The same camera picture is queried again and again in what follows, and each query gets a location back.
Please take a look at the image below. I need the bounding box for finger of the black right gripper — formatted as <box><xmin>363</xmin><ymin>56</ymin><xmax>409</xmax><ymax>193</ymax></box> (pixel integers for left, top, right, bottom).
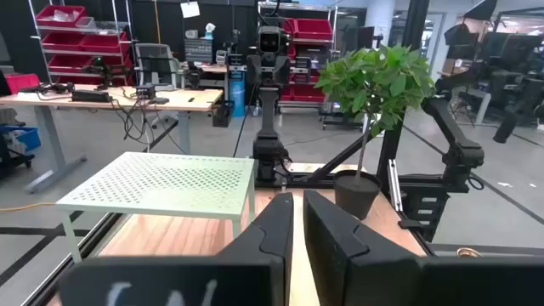
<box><xmin>246</xmin><ymin>54</ymin><xmax>263</xmax><ymax>86</ymax></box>
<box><xmin>274</xmin><ymin>54</ymin><xmax>292</xmax><ymax>86</ymax></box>

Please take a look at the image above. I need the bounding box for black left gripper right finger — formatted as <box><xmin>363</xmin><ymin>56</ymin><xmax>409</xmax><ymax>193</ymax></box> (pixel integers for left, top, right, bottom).
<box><xmin>303</xmin><ymin>189</ymin><xmax>544</xmax><ymax>306</ymax></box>

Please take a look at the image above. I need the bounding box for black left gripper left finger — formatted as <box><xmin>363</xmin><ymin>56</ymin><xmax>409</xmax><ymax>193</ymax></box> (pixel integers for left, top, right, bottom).
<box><xmin>59</xmin><ymin>191</ymin><xmax>295</xmax><ymax>306</ymax></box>

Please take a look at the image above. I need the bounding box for blue barrel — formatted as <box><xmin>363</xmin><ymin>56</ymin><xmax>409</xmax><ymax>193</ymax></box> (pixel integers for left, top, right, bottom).
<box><xmin>229</xmin><ymin>71</ymin><xmax>247</xmax><ymax>118</ymax></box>

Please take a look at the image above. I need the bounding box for metal rack with red bins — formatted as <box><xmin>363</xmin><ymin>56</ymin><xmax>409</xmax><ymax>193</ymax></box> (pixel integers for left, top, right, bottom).
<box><xmin>27</xmin><ymin>0</ymin><xmax>133</xmax><ymax>86</ymax></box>
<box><xmin>258</xmin><ymin>1</ymin><xmax>339</xmax><ymax>107</ymax></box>

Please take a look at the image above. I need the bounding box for grey small-parts drawer cabinet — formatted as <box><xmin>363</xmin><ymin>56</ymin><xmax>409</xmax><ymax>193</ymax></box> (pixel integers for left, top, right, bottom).
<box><xmin>184</xmin><ymin>37</ymin><xmax>214</xmax><ymax>64</ymax></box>

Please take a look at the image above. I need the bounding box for wooden desk with grey legs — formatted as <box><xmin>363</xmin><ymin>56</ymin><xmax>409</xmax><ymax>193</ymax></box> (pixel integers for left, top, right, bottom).
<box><xmin>0</xmin><ymin>83</ymin><xmax>225</xmax><ymax>193</ymax></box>

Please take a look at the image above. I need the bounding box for white paper sheet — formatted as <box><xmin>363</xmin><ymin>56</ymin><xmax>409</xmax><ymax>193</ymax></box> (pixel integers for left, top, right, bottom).
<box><xmin>180</xmin><ymin>1</ymin><xmax>201</xmax><ymax>19</ymax></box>

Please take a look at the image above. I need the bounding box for green potted plant black pot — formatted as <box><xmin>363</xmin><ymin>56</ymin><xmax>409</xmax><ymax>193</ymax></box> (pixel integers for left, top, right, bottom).
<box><xmin>314</xmin><ymin>44</ymin><xmax>437</xmax><ymax>221</ymax></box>

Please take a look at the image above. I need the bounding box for grey mesh office chair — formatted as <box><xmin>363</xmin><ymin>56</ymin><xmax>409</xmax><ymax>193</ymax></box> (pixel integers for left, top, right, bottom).
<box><xmin>133</xmin><ymin>42</ymin><xmax>182</xmax><ymax>128</ymax></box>

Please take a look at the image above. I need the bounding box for small black device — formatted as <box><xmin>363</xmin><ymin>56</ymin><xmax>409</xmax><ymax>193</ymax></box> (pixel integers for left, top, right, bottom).
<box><xmin>135</xmin><ymin>83</ymin><xmax>157</xmax><ymax>100</ymax></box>

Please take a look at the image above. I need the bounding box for pale green perforated metal shelf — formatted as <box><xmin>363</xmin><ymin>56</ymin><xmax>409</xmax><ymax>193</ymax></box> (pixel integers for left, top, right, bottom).
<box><xmin>54</xmin><ymin>151</ymin><xmax>257</xmax><ymax>264</ymax></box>

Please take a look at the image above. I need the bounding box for flat black box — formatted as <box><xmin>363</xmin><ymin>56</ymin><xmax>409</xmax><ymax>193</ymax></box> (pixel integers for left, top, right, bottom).
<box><xmin>71</xmin><ymin>88</ymin><xmax>114</xmax><ymax>104</ymax></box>

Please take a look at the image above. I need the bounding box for black robot workstation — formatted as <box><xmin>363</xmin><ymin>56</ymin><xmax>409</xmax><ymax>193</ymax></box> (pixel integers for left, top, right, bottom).
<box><xmin>441</xmin><ymin>20</ymin><xmax>544</xmax><ymax>144</ymax></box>

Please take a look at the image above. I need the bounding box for red storage box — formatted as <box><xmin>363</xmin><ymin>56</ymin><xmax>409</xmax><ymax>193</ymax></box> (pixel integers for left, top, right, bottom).
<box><xmin>3</xmin><ymin>72</ymin><xmax>42</xmax><ymax>94</ymax></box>

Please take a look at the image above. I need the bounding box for blue plastic bin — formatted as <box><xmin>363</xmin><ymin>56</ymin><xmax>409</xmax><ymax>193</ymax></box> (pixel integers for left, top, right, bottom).
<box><xmin>0</xmin><ymin>125</ymin><xmax>43</xmax><ymax>154</ymax></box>

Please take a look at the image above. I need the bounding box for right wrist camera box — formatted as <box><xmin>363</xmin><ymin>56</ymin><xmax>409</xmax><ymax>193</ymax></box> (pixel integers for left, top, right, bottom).
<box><xmin>258</xmin><ymin>25</ymin><xmax>282</xmax><ymax>55</ymax></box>

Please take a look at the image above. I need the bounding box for black aluminium rig frame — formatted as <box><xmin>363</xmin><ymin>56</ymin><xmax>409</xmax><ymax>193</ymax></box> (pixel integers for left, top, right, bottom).
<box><xmin>271</xmin><ymin>0</ymin><xmax>451</xmax><ymax>256</ymax></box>

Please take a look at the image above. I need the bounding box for yellow extension cable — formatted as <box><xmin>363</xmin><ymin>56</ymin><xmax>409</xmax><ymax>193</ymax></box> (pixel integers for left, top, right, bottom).
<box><xmin>0</xmin><ymin>201</ymin><xmax>57</xmax><ymax>213</ymax></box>

